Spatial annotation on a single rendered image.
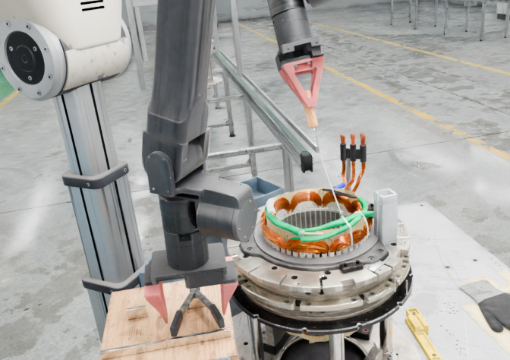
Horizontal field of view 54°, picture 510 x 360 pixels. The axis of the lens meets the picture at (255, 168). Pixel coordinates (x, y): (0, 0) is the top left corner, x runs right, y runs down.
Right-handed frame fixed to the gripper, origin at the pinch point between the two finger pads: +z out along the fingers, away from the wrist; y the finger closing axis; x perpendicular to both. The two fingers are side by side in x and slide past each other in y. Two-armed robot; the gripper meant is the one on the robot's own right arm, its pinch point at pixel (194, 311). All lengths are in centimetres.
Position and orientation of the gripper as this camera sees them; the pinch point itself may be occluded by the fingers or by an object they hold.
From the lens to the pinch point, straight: 76.0
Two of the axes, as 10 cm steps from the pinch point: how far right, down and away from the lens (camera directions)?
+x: -1.7, -3.8, 9.1
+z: 0.5, 9.2, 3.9
